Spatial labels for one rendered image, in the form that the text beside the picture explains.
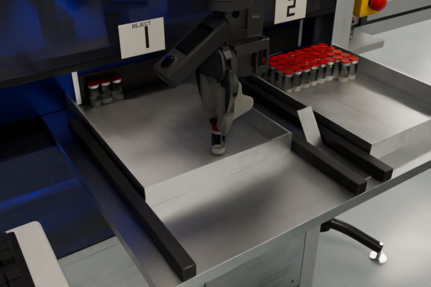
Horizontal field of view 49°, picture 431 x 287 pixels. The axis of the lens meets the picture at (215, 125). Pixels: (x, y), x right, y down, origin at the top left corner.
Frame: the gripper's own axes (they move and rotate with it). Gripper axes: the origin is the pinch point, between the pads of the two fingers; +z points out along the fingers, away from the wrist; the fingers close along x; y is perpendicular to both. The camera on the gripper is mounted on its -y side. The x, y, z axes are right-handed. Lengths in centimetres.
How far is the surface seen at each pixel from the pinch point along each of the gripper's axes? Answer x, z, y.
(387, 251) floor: 21, 93, 89
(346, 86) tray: 5.9, 5.1, 35.9
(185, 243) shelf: -14.4, 5.7, -14.0
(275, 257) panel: 21, 65, 34
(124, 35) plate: 19.8, -10.1, -5.5
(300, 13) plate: 19.8, -7.0, 34.6
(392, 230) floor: 28, 93, 100
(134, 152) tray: 7.4, 5.1, -10.9
